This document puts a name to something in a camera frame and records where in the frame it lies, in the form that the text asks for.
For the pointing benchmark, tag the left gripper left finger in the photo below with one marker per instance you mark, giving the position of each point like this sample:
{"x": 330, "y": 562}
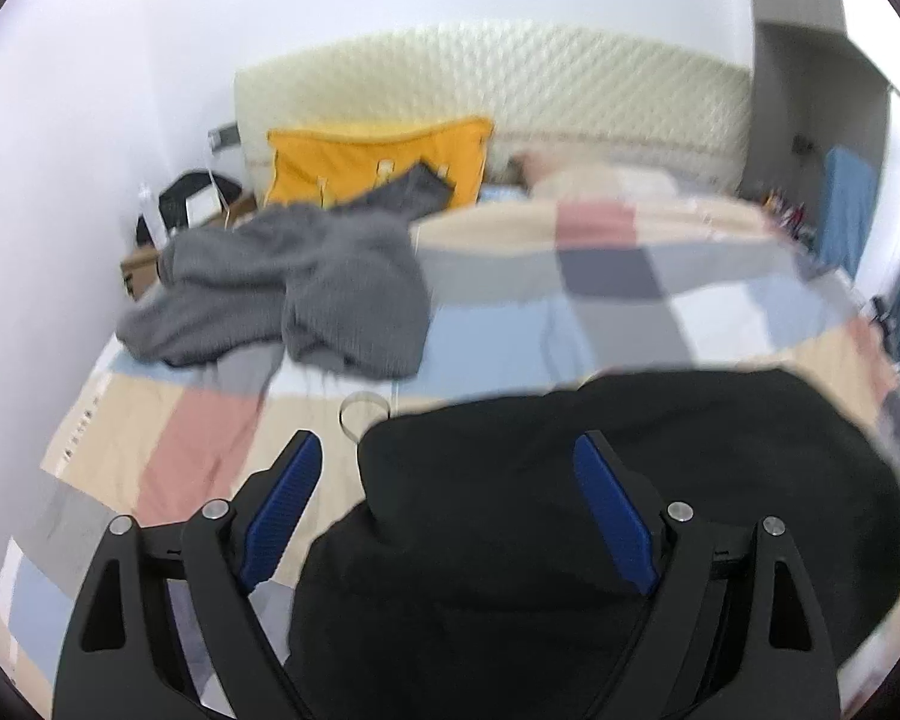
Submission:
{"x": 122, "y": 656}

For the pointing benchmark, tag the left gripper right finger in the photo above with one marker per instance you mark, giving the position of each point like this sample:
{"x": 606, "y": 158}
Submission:
{"x": 731, "y": 626}

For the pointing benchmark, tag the clear plastic hanger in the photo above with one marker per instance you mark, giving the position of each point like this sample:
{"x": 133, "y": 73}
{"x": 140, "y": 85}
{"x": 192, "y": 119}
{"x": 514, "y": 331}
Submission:
{"x": 360, "y": 411}

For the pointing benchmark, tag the wooden nightstand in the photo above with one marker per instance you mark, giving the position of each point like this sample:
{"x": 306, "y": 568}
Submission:
{"x": 139, "y": 269}

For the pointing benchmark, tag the patchwork plaid duvet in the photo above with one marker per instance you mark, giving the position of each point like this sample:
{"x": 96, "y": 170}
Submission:
{"x": 528, "y": 295}

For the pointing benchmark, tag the bottles on side shelf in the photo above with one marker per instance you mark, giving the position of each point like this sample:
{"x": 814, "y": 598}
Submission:
{"x": 786, "y": 216}

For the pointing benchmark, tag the grey fleece garment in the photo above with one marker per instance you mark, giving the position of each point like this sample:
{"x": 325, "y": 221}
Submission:
{"x": 338, "y": 288}

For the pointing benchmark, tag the black bag on nightstand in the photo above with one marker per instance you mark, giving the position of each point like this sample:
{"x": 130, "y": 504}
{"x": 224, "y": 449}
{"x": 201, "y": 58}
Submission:
{"x": 194, "y": 199}

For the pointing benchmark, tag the blue towel covered board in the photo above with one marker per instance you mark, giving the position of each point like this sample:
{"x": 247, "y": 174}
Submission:
{"x": 847, "y": 203}

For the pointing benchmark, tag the pink pillow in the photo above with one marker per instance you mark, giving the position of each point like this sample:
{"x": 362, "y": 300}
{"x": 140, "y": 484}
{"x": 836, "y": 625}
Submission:
{"x": 550, "y": 177}

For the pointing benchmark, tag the yellow pillow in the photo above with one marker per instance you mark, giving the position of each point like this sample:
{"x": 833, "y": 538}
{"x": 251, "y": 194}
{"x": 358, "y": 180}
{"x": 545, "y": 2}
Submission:
{"x": 333, "y": 164}

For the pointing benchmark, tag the grey wardrobe cabinet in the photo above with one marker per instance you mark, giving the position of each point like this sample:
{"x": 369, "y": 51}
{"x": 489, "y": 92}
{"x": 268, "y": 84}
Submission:
{"x": 812, "y": 90}

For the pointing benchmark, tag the cream quilted headboard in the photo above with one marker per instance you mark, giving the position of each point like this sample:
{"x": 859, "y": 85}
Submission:
{"x": 581, "y": 90}

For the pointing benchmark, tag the wall socket panel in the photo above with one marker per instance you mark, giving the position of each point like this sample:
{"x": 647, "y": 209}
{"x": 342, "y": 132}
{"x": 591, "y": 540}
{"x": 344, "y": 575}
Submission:
{"x": 223, "y": 137}

